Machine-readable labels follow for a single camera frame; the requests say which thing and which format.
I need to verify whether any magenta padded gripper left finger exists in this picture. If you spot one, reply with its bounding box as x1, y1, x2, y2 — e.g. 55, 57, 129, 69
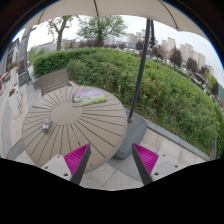
42, 144, 91, 185

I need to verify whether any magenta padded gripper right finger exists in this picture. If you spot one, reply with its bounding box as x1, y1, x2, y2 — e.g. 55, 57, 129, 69
132, 143, 178, 185

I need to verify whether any grey computer mouse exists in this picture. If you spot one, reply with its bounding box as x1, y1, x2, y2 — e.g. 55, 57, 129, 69
42, 120, 50, 133

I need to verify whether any grey umbrella base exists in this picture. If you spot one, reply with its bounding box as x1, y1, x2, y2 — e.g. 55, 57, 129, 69
114, 113, 148, 160

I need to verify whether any round slatted patio table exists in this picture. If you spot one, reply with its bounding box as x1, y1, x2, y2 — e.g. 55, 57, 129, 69
22, 86, 127, 172

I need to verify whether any green hedge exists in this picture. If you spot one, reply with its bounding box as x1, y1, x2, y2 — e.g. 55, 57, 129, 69
33, 48, 224, 153

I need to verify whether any grey slatted chair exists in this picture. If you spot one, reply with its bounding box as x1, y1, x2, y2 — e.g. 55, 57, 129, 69
39, 68, 69, 95

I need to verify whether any dark umbrella pole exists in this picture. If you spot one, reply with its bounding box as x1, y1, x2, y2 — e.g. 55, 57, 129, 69
128, 19, 151, 123

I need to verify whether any beige patio umbrella canopy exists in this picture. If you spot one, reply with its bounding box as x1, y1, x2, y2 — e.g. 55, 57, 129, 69
22, 0, 207, 39

